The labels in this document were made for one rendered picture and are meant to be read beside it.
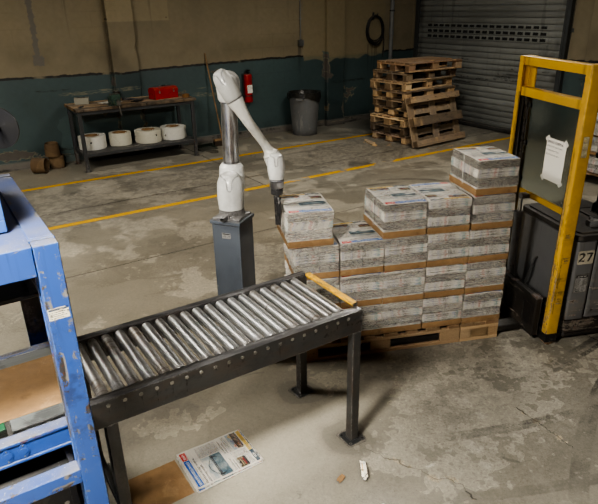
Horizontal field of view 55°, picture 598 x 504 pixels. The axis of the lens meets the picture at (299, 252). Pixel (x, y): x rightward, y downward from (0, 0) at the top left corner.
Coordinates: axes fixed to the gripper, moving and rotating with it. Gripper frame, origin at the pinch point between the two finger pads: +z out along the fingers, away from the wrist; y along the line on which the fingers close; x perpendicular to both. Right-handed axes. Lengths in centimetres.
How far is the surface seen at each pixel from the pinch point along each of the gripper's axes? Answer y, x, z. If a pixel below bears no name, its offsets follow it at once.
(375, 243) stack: -19, -58, 15
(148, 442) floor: -74, 87, 96
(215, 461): -98, 52, 95
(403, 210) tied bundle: -18, -76, -6
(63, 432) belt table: -152, 107, 20
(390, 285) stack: -19, -70, 45
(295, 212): -19.5, -7.6, -10.4
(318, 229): -19.3, -21.6, 1.7
